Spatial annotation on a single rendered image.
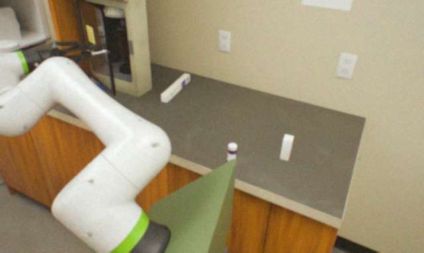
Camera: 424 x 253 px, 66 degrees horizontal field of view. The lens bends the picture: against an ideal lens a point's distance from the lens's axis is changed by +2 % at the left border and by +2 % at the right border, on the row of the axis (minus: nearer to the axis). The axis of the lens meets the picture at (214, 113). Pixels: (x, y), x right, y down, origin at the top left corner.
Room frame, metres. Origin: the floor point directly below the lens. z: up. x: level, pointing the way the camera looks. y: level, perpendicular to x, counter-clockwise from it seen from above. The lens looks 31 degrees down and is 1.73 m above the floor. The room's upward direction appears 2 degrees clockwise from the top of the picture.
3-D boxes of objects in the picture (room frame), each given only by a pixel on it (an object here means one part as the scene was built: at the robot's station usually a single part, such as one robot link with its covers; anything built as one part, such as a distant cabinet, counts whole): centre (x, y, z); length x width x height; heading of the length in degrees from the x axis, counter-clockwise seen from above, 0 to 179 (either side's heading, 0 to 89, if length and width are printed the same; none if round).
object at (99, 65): (1.45, 0.57, 1.19); 0.30 x 0.01 x 0.40; 40
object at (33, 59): (1.22, 0.74, 1.20); 0.12 x 0.06 x 0.09; 41
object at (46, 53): (1.28, 0.69, 1.20); 0.09 x 0.07 x 0.08; 131
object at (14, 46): (1.70, 1.15, 1.02); 0.13 x 0.13 x 0.15
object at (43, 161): (1.48, 0.34, 0.45); 2.05 x 0.67 x 0.90; 63
